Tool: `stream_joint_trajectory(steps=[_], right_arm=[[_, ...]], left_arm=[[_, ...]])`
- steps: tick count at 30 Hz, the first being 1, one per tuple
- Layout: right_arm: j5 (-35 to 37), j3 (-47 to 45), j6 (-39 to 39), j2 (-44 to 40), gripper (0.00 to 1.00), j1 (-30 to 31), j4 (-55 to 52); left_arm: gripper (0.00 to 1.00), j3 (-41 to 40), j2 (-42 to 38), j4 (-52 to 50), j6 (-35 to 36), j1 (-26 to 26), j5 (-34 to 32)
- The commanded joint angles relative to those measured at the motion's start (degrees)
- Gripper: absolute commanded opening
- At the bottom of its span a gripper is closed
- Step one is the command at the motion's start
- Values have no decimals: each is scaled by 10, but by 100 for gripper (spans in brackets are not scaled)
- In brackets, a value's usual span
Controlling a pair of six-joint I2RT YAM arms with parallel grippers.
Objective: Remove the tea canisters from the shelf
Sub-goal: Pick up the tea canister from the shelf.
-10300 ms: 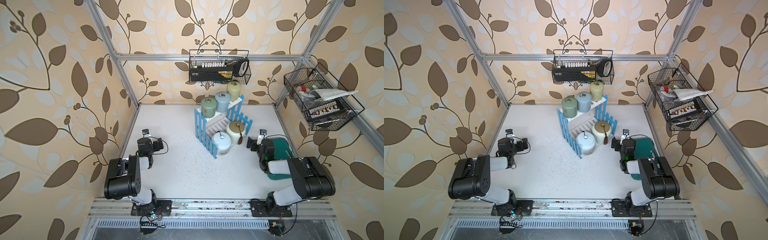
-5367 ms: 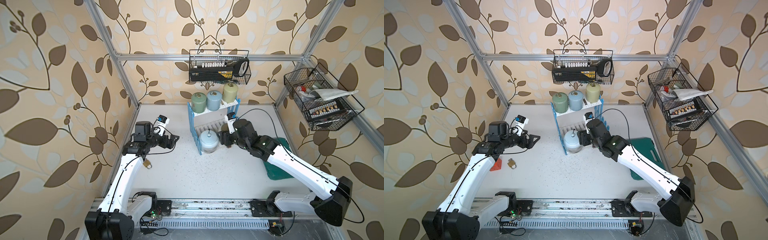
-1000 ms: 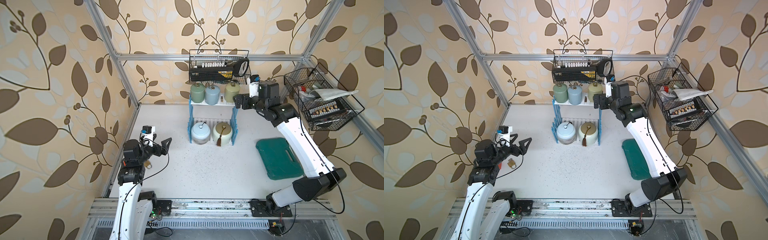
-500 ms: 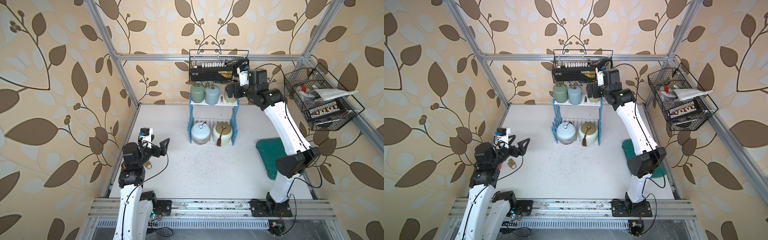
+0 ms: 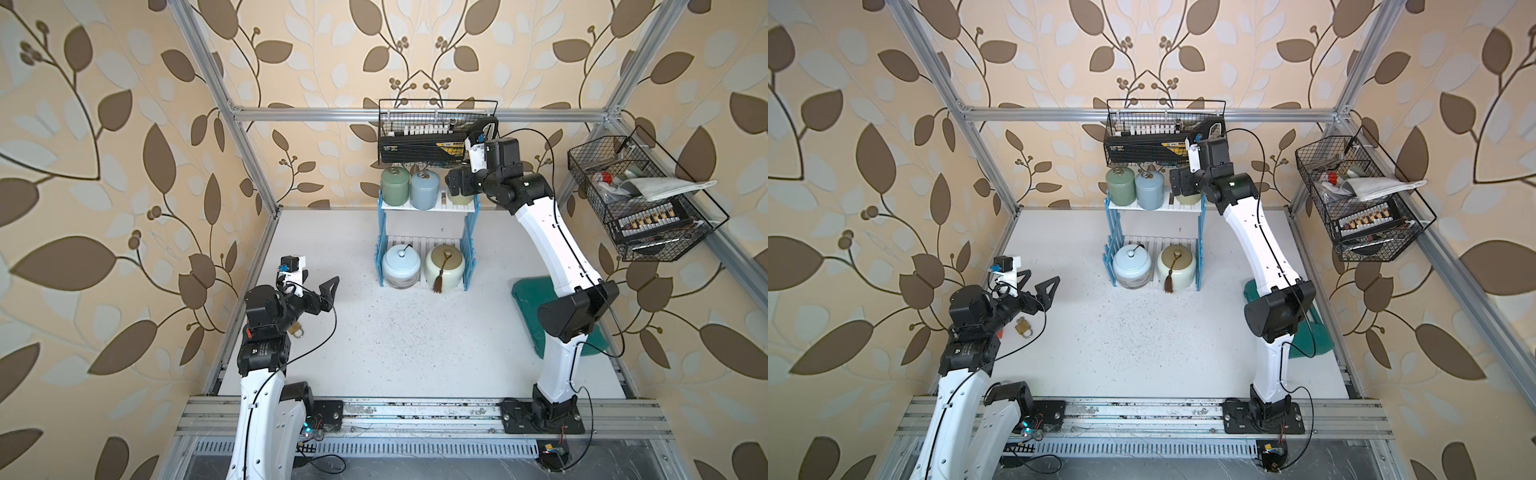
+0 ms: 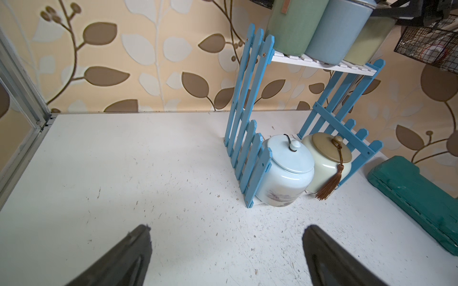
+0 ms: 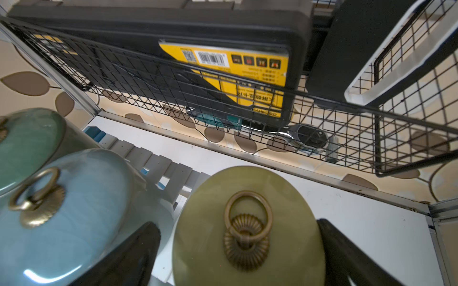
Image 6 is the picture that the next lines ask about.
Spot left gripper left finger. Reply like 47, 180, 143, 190
68, 225, 152, 286

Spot yellow-green tea canister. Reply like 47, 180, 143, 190
344, 17, 397, 66

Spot green tea canister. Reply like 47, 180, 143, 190
267, 0, 329, 57

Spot blue tea canister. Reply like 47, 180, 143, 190
305, 0, 377, 66

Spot white-blue ceramic jar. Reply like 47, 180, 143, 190
256, 134, 314, 207

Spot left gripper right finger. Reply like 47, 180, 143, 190
302, 225, 386, 286

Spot black wire basket right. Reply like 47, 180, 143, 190
394, 14, 458, 74

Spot cream jar with tassel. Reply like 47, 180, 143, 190
301, 132, 353, 200

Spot blue white wooden shelf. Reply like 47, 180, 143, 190
224, 24, 386, 209

